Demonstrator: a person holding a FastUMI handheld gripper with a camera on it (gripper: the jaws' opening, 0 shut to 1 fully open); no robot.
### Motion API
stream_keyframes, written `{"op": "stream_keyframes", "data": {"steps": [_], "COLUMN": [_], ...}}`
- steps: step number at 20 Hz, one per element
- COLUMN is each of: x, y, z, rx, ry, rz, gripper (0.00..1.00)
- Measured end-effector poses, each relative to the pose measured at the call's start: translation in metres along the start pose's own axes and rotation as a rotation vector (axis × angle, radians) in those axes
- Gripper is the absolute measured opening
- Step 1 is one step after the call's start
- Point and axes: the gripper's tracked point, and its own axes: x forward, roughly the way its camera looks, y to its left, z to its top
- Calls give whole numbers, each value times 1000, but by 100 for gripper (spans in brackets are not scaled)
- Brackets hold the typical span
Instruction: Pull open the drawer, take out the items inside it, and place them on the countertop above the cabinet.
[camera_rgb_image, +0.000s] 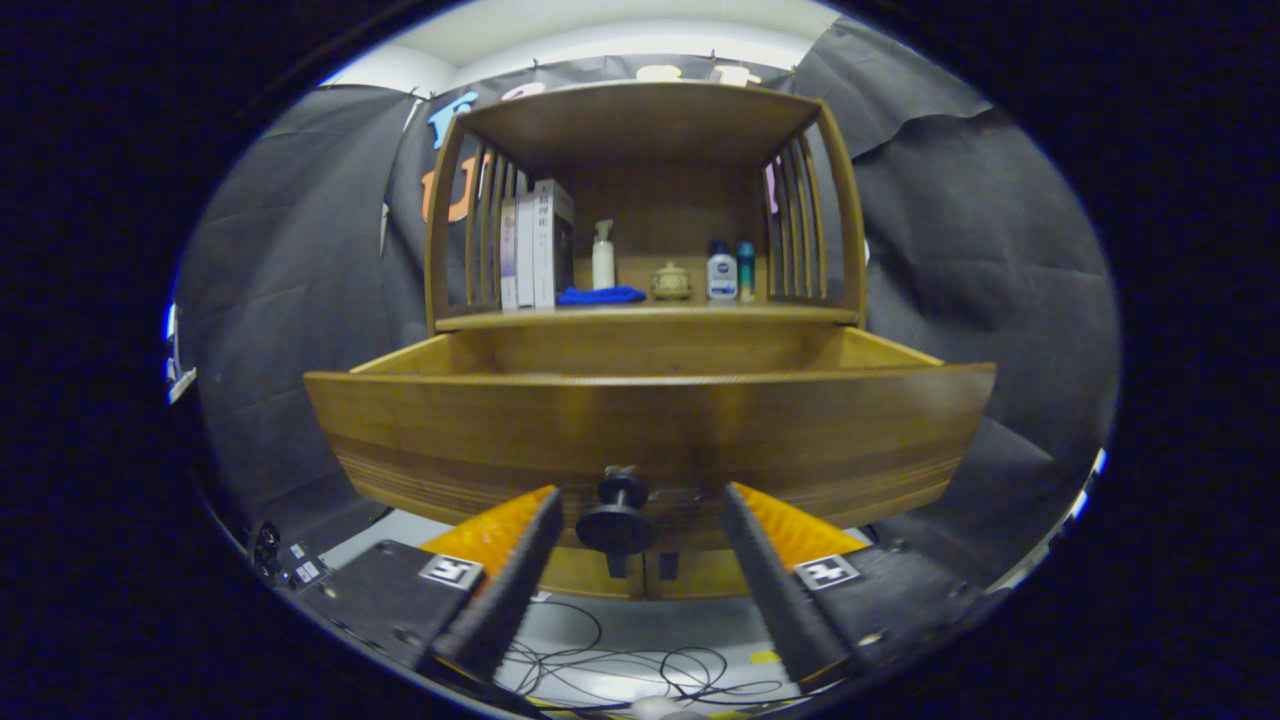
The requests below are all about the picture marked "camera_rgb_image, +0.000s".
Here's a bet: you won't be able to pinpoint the wooden cabinet door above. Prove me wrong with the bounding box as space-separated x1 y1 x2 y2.
645 548 753 599
540 548 646 599

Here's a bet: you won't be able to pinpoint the white bottle with blue cap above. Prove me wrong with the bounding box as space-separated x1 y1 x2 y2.
706 240 739 303

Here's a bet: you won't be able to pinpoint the black drawer knob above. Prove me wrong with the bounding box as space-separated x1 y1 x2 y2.
575 465 658 579

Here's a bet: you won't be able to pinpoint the white wall device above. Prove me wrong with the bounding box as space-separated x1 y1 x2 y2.
163 305 198 406

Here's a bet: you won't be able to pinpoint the grey portrait cover book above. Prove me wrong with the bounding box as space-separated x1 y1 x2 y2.
532 179 575 309

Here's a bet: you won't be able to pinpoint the white book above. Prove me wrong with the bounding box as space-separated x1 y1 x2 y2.
515 190 536 309

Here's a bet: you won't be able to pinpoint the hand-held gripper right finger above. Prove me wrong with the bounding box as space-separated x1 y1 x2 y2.
722 482 1006 691

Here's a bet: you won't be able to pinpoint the white pump bottle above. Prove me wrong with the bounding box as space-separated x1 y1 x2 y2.
591 219 617 292

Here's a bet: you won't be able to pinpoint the black power strip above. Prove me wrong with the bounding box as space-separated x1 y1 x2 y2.
250 522 326 591

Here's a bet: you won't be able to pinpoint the wooden countertop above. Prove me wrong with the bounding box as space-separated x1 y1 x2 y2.
435 300 861 333

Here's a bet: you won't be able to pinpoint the wooden cabinet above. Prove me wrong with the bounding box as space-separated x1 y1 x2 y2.
425 80 869 601

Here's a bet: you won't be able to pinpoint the black floor cables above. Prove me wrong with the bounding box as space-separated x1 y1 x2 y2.
500 598 791 706

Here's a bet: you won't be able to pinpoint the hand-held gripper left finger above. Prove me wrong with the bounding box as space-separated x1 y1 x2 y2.
295 485 566 691

